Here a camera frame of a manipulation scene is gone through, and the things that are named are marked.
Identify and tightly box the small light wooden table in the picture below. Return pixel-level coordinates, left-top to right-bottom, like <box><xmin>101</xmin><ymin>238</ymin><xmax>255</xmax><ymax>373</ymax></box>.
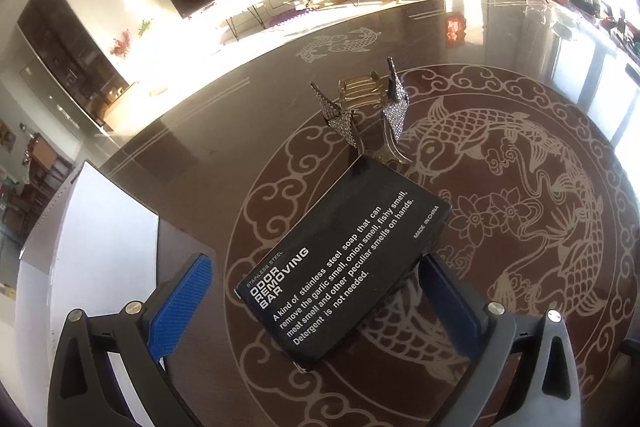
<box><xmin>99</xmin><ymin>81</ymin><xmax>141</xmax><ymax>128</ymax></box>

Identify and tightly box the white board panel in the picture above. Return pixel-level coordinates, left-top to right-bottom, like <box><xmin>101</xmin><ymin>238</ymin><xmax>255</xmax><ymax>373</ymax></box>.
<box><xmin>17</xmin><ymin>159</ymin><xmax>217</xmax><ymax>427</ymax></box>

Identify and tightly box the brown patterned glass desktop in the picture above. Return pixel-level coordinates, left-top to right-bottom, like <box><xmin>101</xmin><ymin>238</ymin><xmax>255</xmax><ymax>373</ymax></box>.
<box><xmin>97</xmin><ymin>0</ymin><xmax>640</xmax><ymax>427</ymax></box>

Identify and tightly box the clear acrylic holder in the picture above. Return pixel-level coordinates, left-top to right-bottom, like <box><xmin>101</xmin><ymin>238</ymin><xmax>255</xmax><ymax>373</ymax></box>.
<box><xmin>520</xmin><ymin>0</ymin><xmax>577</xmax><ymax>38</ymax></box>

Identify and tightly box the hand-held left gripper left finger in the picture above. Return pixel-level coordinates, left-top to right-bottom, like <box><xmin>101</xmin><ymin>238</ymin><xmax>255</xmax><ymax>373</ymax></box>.
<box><xmin>50</xmin><ymin>253</ymin><xmax>214</xmax><ymax>427</ymax></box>

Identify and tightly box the silver rhinestone bow hair clip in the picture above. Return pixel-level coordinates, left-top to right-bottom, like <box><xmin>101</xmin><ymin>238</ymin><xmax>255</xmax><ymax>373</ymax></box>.
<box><xmin>310</xmin><ymin>56</ymin><xmax>412</xmax><ymax>166</ymax></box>

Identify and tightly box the dark glass cabinet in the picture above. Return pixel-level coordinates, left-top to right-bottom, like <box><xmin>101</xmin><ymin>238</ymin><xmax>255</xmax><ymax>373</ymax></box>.
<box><xmin>17</xmin><ymin>0</ymin><xmax>132</xmax><ymax>131</ymax></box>

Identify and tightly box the white television stand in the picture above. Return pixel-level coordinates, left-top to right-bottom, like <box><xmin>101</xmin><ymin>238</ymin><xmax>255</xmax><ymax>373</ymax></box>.
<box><xmin>219</xmin><ymin>0</ymin><xmax>322</xmax><ymax>44</ymax></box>

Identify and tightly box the brown wooden cabinet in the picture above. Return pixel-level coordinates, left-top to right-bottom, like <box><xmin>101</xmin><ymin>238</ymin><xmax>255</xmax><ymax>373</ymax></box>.
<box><xmin>22</xmin><ymin>134</ymin><xmax>74</xmax><ymax>188</ymax></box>

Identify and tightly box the red flower wall decoration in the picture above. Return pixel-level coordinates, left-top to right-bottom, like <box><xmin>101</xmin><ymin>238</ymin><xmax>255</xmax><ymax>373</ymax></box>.
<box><xmin>109</xmin><ymin>29</ymin><xmax>132</xmax><ymax>58</ymax></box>

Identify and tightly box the gold hair claw clip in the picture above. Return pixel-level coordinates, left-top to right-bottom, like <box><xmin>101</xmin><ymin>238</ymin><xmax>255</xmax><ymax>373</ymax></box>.
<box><xmin>338</xmin><ymin>74</ymin><xmax>389</xmax><ymax>113</ymax></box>

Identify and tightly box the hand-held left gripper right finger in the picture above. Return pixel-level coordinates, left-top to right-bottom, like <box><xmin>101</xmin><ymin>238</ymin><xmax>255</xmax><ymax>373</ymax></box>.
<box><xmin>419</xmin><ymin>253</ymin><xmax>583</xmax><ymax>427</ymax></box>

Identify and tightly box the black printed box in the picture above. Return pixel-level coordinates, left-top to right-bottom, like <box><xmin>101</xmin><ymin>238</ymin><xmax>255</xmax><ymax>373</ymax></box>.
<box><xmin>235</xmin><ymin>157</ymin><xmax>454</xmax><ymax>371</ymax></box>

